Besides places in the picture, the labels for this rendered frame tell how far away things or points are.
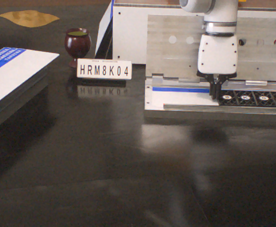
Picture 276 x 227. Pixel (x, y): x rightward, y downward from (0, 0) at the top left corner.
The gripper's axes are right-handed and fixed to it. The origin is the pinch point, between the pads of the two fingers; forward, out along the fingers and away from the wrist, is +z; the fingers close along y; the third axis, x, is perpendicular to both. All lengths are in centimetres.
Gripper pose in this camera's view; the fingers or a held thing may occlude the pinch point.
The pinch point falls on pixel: (215, 91)
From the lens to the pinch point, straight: 154.6
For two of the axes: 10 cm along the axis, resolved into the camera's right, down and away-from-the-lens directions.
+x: 0.1, -2.4, 9.7
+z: -0.4, 9.7, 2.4
